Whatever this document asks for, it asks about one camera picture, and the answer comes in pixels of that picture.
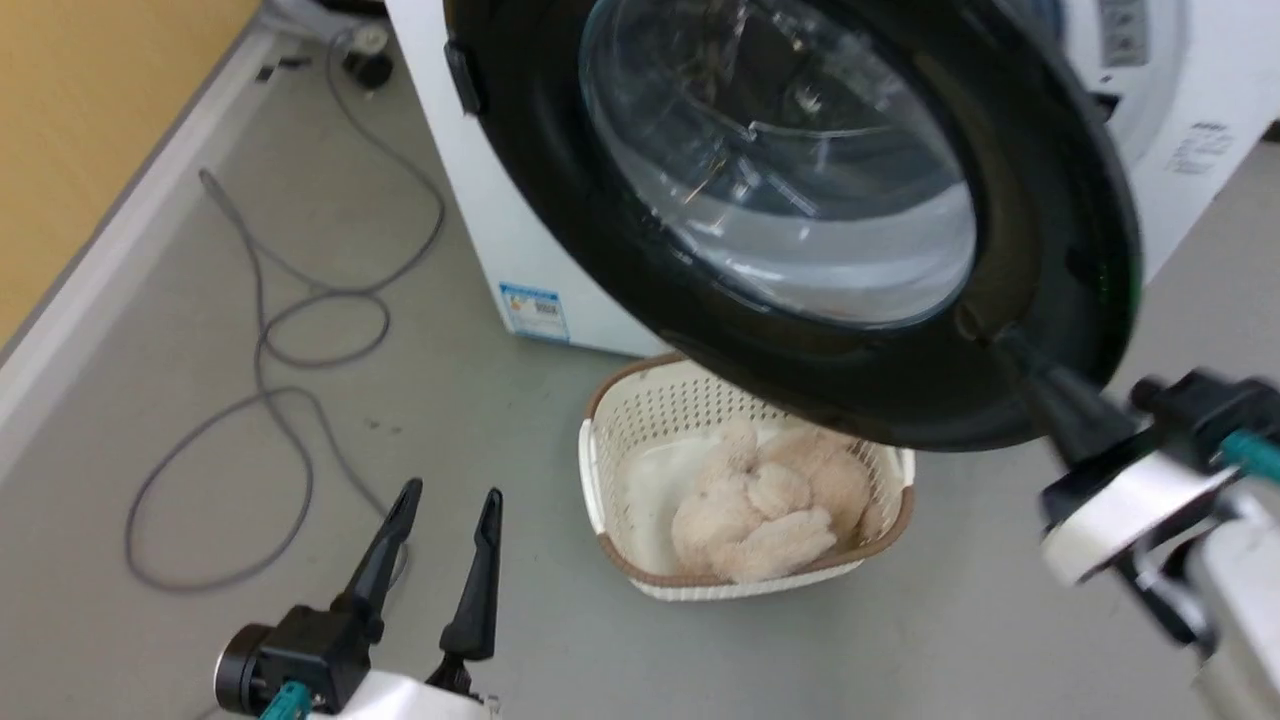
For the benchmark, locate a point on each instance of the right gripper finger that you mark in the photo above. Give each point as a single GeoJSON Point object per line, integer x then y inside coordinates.
{"type": "Point", "coordinates": [1070, 400]}

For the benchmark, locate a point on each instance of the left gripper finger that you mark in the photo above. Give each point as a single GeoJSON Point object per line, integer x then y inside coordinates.
{"type": "Point", "coordinates": [478, 580]}
{"type": "Point", "coordinates": [385, 550]}

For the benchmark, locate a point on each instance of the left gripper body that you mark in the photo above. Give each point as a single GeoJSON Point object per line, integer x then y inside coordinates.
{"type": "Point", "coordinates": [310, 650]}

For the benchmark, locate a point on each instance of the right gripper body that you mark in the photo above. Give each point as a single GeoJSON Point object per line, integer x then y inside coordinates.
{"type": "Point", "coordinates": [1130, 510]}

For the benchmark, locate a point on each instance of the black round glass washer door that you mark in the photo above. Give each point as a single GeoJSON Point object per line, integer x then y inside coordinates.
{"type": "Point", "coordinates": [560, 190]}

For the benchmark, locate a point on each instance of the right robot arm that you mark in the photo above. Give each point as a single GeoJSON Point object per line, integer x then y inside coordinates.
{"type": "Point", "coordinates": [1240, 600]}

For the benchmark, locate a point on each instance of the white washing machine body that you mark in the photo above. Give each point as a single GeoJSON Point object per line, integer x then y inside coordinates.
{"type": "Point", "coordinates": [470, 200]}

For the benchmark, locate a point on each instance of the teal left gripper connector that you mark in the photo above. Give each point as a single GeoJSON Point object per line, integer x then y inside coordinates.
{"type": "Point", "coordinates": [285, 700]}

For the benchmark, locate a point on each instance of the teal gripper connector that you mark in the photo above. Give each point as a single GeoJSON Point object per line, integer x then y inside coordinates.
{"type": "Point", "coordinates": [1255, 455]}
{"type": "Point", "coordinates": [285, 700]}

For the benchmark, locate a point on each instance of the teal right gripper connector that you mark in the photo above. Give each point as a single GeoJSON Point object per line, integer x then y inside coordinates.
{"type": "Point", "coordinates": [1255, 455]}

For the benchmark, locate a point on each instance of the cream perforated laundry basket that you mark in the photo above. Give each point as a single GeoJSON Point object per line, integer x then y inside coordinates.
{"type": "Point", "coordinates": [640, 420]}

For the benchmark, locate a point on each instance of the blue energy label sticker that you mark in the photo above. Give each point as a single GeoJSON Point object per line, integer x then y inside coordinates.
{"type": "Point", "coordinates": [534, 312]}

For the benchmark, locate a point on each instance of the beige plush toy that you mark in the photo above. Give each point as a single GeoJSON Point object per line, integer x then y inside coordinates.
{"type": "Point", "coordinates": [760, 510]}

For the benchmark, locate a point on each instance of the white baseboard strip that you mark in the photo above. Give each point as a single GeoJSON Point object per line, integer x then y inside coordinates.
{"type": "Point", "coordinates": [120, 230]}

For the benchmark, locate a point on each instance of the black round plug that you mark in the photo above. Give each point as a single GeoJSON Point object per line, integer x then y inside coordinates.
{"type": "Point", "coordinates": [368, 70]}

